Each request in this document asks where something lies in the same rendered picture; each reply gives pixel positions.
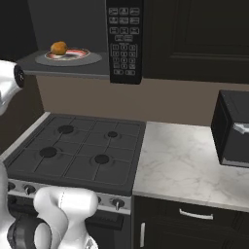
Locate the black microwave oven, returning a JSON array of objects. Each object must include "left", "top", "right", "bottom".
[{"left": 16, "top": 0, "right": 145, "bottom": 86}]

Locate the brown potato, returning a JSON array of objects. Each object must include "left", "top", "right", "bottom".
[{"left": 50, "top": 41, "right": 69, "bottom": 55}]

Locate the black microwave door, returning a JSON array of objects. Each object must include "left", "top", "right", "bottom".
[{"left": 0, "top": 0, "right": 39, "bottom": 62}]

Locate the black gas hob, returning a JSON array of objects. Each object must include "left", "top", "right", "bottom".
[{"left": 2, "top": 112, "right": 148, "bottom": 197}]

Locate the red and white plate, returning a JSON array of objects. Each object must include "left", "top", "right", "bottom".
[{"left": 44, "top": 47, "right": 91, "bottom": 62}]

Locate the black and silver oven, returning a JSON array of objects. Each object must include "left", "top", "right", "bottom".
[{"left": 5, "top": 177, "right": 134, "bottom": 249}]

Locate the black toaster oven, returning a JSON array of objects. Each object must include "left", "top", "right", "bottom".
[{"left": 210, "top": 89, "right": 249, "bottom": 169}]

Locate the black drawer front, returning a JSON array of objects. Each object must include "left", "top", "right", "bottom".
[{"left": 160, "top": 199, "right": 249, "bottom": 231}]

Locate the black oven door handle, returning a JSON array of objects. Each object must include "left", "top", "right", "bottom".
[{"left": 87, "top": 213, "right": 125, "bottom": 231}]

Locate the silver cupboard door handle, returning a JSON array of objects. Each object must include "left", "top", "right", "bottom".
[{"left": 139, "top": 221, "right": 146, "bottom": 248}]

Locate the black wall cupboard door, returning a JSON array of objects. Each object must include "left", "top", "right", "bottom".
[{"left": 142, "top": 0, "right": 249, "bottom": 85}]

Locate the silver drawer handle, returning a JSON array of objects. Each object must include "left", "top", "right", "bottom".
[{"left": 178, "top": 207, "right": 215, "bottom": 221}]

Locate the silver toaster oven handle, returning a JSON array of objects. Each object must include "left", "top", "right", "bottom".
[{"left": 233, "top": 122, "right": 249, "bottom": 135}]

